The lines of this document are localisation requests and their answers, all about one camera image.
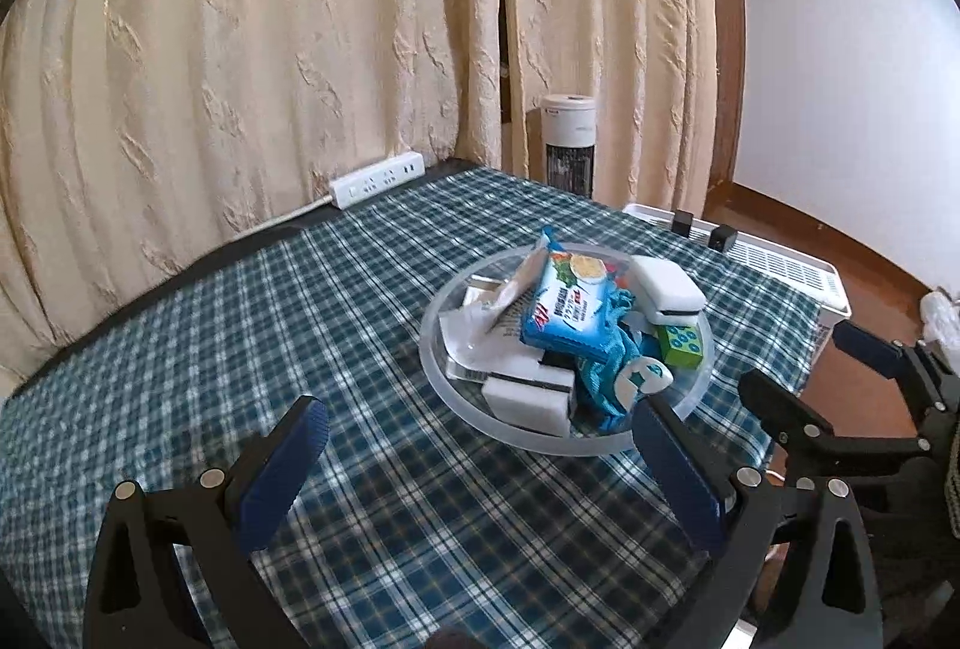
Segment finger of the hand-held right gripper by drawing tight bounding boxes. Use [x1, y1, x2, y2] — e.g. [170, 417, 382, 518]
[831, 319, 960, 411]
[739, 367, 931, 492]

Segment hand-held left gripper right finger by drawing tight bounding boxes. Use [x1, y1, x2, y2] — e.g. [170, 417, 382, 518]
[632, 394, 882, 649]

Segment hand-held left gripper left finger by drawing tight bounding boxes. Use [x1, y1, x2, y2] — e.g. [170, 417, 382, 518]
[84, 395, 331, 649]

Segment blue woven cloth bag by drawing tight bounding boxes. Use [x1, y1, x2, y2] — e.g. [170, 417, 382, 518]
[574, 289, 676, 434]

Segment colourful toy cube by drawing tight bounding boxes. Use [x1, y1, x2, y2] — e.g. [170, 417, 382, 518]
[656, 319, 710, 369]

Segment small white box dark stripe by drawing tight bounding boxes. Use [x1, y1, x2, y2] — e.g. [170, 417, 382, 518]
[480, 367, 577, 436]

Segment white rounded device box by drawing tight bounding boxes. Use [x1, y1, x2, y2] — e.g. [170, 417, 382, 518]
[626, 255, 707, 326]

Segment blue snack packet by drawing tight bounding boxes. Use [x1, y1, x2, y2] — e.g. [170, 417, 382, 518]
[519, 229, 627, 369]

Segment clear plastic bowl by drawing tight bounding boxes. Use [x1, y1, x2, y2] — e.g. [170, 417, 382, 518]
[418, 241, 713, 455]

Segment white plastic packet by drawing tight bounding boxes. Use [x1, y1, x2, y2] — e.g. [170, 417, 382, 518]
[439, 247, 552, 365]

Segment white medicine box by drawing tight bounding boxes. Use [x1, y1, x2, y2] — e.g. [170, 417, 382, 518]
[463, 274, 515, 312]

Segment white plastic bag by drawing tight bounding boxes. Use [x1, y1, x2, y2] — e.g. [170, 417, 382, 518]
[919, 290, 960, 346]

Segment white floor heater panel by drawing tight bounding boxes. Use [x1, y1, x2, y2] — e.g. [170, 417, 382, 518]
[622, 202, 852, 320]

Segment blue plaid tablecloth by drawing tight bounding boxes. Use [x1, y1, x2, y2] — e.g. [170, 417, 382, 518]
[0, 165, 833, 649]

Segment white power strip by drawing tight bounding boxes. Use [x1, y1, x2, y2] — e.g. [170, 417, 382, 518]
[330, 151, 426, 211]

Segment white tower fan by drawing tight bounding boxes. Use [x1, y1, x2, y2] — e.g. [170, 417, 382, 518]
[541, 94, 597, 200]

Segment wide beige patterned curtain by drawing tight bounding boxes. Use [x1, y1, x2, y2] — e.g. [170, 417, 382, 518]
[0, 0, 505, 387]

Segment narrow beige patterned curtain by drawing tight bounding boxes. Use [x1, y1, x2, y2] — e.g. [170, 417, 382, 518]
[499, 0, 719, 216]

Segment white power strip cable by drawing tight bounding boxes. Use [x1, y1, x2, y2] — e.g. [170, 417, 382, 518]
[217, 195, 335, 245]

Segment brown wooden door frame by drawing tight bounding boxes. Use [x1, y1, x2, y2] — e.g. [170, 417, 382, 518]
[697, 0, 747, 185]

